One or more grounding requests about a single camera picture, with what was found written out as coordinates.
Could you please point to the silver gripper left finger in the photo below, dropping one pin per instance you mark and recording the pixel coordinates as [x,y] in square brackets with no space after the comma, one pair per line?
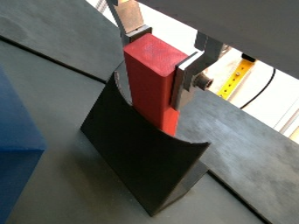
[127,14]

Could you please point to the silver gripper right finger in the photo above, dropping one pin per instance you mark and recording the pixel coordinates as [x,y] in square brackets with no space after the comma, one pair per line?
[190,76]

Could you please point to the long red rectangular block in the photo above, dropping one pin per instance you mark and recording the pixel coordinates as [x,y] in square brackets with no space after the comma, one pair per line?
[150,64]

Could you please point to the black curved fixture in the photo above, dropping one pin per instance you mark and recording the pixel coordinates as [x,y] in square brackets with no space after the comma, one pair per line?
[158,165]

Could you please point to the blue shape sorter board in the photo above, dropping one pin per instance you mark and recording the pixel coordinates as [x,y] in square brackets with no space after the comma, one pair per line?
[22,146]

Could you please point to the yellow perforated rail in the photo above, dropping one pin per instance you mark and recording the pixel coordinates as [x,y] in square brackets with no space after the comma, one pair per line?
[236,78]

